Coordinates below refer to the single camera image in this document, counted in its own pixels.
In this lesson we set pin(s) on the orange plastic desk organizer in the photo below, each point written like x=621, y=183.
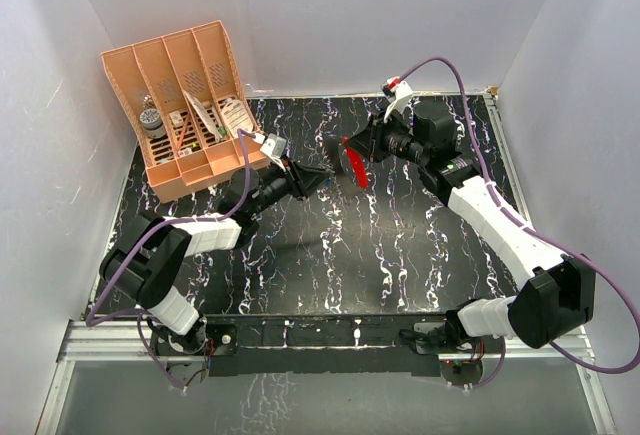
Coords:
x=154, y=74

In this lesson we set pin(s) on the grey round tin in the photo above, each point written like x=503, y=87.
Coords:
x=151, y=122

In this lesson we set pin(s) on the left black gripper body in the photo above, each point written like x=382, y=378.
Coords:
x=293, y=178

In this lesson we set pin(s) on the white and red keyring holder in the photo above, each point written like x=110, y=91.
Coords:
x=349, y=167

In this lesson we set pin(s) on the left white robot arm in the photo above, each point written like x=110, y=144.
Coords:
x=146, y=260

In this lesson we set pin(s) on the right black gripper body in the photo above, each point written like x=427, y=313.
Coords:
x=388, y=138

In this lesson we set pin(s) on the white envelope card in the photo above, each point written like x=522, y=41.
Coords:
x=207, y=119

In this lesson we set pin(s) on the small white label box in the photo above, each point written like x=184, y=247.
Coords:
x=176, y=119

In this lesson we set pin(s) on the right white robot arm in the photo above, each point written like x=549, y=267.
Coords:
x=556, y=291

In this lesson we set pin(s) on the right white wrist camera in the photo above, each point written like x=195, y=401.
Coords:
x=398, y=93

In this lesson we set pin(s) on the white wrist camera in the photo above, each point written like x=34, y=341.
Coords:
x=398, y=93
x=273, y=147

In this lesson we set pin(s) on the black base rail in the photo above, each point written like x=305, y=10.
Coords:
x=414, y=343

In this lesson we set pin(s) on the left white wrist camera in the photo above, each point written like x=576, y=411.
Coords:
x=273, y=147

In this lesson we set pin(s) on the orange pencil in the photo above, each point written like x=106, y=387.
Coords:
x=183, y=132

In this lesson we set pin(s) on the white labelled packet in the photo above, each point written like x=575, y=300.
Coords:
x=236, y=116

